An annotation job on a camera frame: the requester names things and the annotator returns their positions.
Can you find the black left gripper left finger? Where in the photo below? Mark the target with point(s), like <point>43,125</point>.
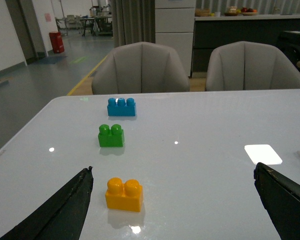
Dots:
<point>62,216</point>

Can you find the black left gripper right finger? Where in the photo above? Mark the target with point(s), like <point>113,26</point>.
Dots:
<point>280,197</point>

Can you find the yellow toy building block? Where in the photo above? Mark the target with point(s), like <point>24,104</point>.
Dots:
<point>126,196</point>

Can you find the green toy building block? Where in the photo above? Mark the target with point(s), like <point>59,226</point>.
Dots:
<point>111,137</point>

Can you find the blue toy building block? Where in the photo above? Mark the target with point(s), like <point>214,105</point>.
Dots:
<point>120,107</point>

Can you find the right grey armchair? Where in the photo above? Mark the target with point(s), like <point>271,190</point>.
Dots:
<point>245,65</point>

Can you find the grey armchair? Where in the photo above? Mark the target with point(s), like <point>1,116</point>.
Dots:
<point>141,67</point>
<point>245,65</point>

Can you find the black appliance box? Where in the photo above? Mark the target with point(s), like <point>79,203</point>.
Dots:
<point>289,43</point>

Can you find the left grey armchair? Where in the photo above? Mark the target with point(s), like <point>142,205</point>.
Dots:
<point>141,67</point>

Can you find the red box on floor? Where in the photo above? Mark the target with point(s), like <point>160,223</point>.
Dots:
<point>56,42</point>

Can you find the dark kitchen counter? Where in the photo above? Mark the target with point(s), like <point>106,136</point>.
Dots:
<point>213,32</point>

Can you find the fruit bowl on counter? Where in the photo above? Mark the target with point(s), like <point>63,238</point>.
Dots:
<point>248,11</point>

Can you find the grey curtain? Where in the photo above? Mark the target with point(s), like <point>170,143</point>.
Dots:
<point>133,21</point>

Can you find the woven basket on counter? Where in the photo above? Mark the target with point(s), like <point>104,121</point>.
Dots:
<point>205,12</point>

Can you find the white drawer cabinet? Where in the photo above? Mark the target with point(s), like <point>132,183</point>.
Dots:
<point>174,27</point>

